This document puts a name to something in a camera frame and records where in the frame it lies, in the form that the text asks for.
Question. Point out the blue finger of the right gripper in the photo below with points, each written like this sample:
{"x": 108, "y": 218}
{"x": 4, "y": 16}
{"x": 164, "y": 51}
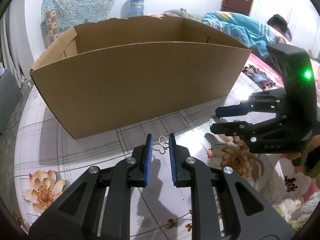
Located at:
{"x": 234, "y": 110}
{"x": 238, "y": 128}

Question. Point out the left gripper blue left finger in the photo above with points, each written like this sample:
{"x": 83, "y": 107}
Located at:
{"x": 148, "y": 159}

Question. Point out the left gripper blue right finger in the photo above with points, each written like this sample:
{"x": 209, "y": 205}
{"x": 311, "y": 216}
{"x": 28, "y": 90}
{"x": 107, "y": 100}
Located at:
{"x": 172, "y": 144}

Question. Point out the right hand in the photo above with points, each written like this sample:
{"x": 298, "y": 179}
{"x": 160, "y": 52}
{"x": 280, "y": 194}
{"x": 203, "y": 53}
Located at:
{"x": 308, "y": 160}

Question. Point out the blue striped blanket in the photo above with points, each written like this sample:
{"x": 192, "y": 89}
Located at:
{"x": 253, "y": 33}

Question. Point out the person lying on bed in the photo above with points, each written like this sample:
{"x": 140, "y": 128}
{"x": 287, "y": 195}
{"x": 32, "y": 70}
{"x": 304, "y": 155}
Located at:
{"x": 280, "y": 24}

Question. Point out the brown cardboard box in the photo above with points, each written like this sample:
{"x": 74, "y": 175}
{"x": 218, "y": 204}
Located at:
{"x": 97, "y": 77}

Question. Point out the floral white bed sheet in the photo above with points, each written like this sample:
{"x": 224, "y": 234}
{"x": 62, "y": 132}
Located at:
{"x": 93, "y": 188}

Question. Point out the green fuzzy sleeve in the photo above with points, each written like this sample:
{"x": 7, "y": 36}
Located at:
{"x": 297, "y": 213}

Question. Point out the blue water jug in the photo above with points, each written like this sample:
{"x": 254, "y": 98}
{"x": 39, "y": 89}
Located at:
{"x": 136, "y": 8}

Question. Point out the white curtain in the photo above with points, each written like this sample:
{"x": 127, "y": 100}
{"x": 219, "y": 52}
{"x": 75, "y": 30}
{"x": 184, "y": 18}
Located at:
{"x": 9, "y": 52}

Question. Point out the teal patterned hanging cloth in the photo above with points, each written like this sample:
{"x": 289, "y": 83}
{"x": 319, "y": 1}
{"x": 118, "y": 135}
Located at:
{"x": 69, "y": 13}

